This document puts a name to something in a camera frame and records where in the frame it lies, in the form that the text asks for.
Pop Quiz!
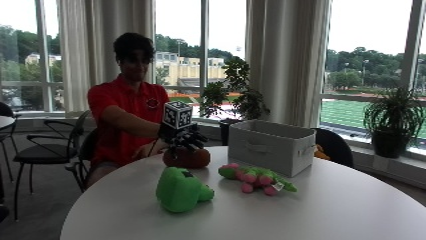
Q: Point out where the brown round soft toy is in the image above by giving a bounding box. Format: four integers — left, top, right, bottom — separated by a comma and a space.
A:
162, 146, 212, 170

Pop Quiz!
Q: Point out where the white marker cube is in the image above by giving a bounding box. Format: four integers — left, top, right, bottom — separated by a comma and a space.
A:
162, 100, 195, 130

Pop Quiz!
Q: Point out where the green blocky soft toy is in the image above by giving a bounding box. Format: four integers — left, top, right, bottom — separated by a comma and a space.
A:
155, 166, 216, 214

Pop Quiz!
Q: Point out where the grey fabric storage box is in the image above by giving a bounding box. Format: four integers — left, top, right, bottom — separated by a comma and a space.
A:
227, 119, 319, 178

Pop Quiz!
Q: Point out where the tall leafy potted plant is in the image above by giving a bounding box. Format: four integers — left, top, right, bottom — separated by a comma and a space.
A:
199, 55, 272, 146

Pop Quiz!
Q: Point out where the green and pink soft toy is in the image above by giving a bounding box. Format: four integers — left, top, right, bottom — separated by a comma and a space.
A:
218, 162, 299, 197

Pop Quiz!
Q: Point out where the the person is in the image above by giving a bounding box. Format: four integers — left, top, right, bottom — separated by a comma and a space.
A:
84, 32, 172, 190

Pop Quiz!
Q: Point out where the orange soft toy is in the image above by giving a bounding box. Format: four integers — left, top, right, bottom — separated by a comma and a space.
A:
313, 143, 332, 161

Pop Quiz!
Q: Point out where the black padded chair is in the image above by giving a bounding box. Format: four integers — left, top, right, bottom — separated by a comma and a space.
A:
311, 127, 356, 169

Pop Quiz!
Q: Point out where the cream curtain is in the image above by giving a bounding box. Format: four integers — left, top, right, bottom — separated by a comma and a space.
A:
246, 0, 333, 128
55, 0, 158, 118

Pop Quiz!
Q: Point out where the black metal chair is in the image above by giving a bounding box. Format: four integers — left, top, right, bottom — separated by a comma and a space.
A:
13, 109, 92, 222

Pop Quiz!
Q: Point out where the round side table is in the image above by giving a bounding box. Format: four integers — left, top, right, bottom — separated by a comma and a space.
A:
0, 115, 18, 131

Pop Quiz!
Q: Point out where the bushy potted plant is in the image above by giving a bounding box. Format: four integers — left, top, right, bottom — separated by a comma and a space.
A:
363, 85, 426, 159

